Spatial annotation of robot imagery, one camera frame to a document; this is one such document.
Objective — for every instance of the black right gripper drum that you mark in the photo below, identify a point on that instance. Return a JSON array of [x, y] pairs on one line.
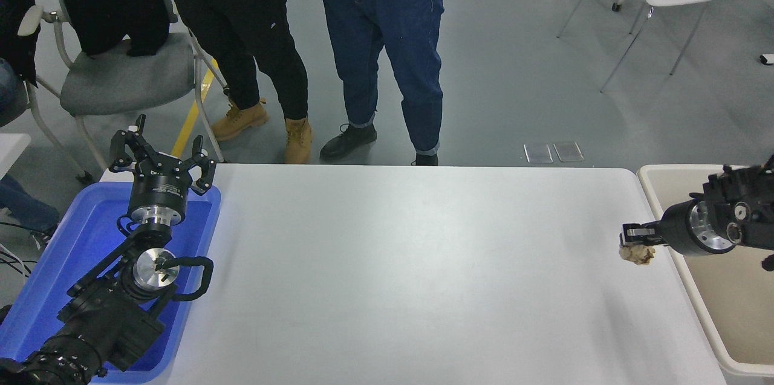
[[674, 228]]

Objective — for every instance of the clear floor plate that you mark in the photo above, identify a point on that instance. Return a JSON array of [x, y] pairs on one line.
[[568, 152], [538, 153]]

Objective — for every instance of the person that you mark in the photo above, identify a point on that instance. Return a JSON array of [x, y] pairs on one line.
[[24, 207], [254, 22], [387, 28]]

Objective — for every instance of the blue plastic tray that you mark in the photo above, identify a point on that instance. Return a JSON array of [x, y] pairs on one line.
[[54, 252]]

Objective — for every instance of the grey padded chair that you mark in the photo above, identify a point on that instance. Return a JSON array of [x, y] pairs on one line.
[[121, 77]]

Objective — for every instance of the large pale bin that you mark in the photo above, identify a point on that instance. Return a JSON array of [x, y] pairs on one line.
[[738, 312]]

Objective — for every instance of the small white device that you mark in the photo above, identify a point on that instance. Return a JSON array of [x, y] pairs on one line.
[[768, 59]]

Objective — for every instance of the metal-framed chair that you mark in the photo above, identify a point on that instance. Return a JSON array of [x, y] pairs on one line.
[[84, 177]]

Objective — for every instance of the tan paper ball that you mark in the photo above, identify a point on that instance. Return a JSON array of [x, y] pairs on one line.
[[638, 255]]

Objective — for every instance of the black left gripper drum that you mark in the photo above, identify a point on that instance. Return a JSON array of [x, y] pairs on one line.
[[158, 188]]

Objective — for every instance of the white side table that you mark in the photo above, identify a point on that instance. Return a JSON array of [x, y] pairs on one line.
[[9, 152]]

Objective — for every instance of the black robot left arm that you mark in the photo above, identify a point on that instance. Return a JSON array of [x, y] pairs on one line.
[[103, 318]]

